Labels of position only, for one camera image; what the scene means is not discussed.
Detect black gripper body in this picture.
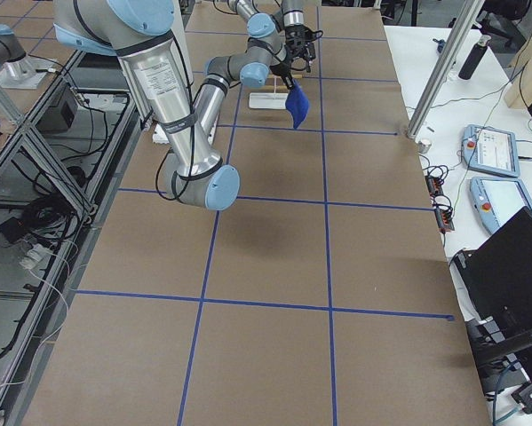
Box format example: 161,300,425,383
270,62,292,79
285,25,308,60

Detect blue towel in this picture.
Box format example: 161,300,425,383
285,81,310,130

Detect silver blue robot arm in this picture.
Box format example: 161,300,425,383
225,1,317,63
53,1,305,211

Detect blue teach pendant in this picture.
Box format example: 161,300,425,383
462,124,520,178
470,177,532,234

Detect black box under frame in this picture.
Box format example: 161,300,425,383
36,83,77,133

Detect black monitor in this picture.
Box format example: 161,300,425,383
452,207,532,382

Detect black water bottle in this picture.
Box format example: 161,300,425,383
458,35,491,80

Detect small metal cup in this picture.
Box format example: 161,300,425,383
417,138,433,154

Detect lower blue teach pendant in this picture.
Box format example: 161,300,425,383
470,177,532,234

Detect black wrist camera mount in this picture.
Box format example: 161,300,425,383
301,28,324,73

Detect aluminium frame post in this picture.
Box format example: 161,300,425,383
406,0,484,139

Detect upper blue teach pendant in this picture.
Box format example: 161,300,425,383
462,124,520,178

